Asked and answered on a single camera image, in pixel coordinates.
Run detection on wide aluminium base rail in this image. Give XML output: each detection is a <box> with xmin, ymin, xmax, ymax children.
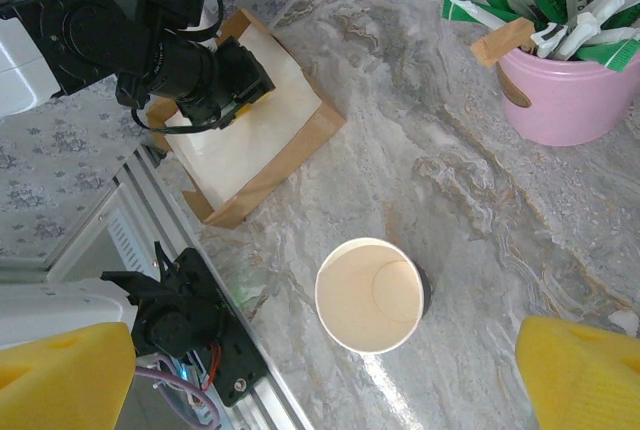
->
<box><xmin>112</xmin><ymin>144</ymin><xmax>314</xmax><ymax>430</ymax></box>

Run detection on white sachet stick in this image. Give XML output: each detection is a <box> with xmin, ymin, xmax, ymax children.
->
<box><xmin>529</xmin><ymin>19</ymin><xmax>576</xmax><ymax>59</ymax></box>

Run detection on white slotted cable duct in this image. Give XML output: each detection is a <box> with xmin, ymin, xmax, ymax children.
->
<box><xmin>107</xmin><ymin>207</ymin><xmax>151</xmax><ymax>281</ymax></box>

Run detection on pink sachet holder cup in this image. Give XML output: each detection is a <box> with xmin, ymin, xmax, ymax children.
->
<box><xmin>494</xmin><ymin>42</ymin><xmax>640</xmax><ymax>147</ymax></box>

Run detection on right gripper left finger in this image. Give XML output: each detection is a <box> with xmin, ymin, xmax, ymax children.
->
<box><xmin>0</xmin><ymin>322</ymin><xmax>136</xmax><ymax>430</ymax></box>

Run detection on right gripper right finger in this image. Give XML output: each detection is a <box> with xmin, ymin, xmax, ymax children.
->
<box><xmin>514</xmin><ymin>316</ymin><xmax>640</xmax><ymax>430</ymax></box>

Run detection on brown sachet stick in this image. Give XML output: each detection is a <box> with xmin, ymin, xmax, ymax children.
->
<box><xmin>470</xmin><ymin>17</ymin><xmax>537</xmax><ymax>69</ymax></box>

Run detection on white paper napkins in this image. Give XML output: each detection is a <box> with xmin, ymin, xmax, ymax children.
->
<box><xmin>164</xmin><ymin>24</ymin><xmax>325</xmax><ymax>211</ymax></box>

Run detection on paper cup with black sleeve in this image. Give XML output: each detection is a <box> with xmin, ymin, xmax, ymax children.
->
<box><xmin>313</xmin><ymin>237</ymin><xmax>434</xmax><ymax>356</ymax></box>

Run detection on wooden tray with napkin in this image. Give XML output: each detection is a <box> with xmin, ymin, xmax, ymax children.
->
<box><xmin>145</xmin><ymin>8</ymin><xmax>347</xmax><ymax>229</ymax></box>

